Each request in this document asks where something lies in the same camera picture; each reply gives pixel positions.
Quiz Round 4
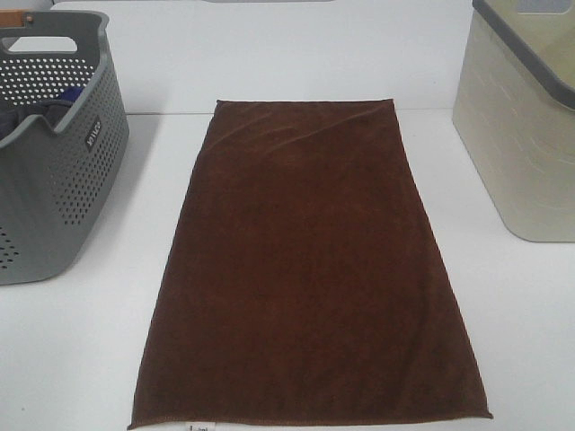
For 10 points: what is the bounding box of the brown towel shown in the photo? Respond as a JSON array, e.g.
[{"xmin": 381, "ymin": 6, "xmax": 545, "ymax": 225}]
[{"xmin": 130, "ymin": 100, "xmax": 491, "ymax": 428}]

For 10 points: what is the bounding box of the white towel label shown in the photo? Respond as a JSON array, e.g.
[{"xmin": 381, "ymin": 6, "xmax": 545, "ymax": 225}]
[{"xmin": 185, "ymin": 422, "xmax": 217, "ymax": 431}]

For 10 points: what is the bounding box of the grey perforated plastic basket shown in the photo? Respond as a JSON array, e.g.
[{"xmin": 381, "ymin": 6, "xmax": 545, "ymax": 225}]
[{"xmin": 1, "ymin": 11, "xmax": 129, "ymax": 285}]

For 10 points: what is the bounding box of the beige plastic basket grey rim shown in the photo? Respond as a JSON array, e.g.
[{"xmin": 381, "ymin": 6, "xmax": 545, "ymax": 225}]
[{"xmin": 453, "ymin": 1, "xmax": 574, "ymax": 242}]

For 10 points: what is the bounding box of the blue grey cloth in basket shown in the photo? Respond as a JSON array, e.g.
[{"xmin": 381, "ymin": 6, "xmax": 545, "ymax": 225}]
[{"xmin": 1, "ymin": 86, "xmax": 84, "ymax": 138}]

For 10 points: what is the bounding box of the brown leather basket handle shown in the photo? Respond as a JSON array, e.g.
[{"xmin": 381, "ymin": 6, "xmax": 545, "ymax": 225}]
[{"xmin": 0, "ymin": 9, "xmax": 33, "ymax": 29}]

